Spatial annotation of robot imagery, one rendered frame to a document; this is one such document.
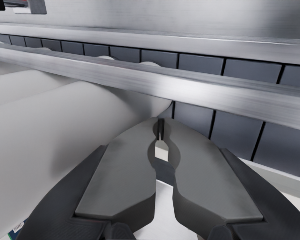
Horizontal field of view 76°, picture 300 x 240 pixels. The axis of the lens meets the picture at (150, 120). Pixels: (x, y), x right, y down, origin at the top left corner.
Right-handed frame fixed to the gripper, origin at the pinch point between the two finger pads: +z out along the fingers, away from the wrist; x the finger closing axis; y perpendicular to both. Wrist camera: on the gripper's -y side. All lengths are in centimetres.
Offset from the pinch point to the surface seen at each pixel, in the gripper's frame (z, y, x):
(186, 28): 10.4, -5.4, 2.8
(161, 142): 3.0, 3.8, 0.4
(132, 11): 13.8, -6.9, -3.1
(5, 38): 19.4, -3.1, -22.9
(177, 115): 5.1, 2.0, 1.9
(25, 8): 12.2, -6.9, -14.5
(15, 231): 11.9, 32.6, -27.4
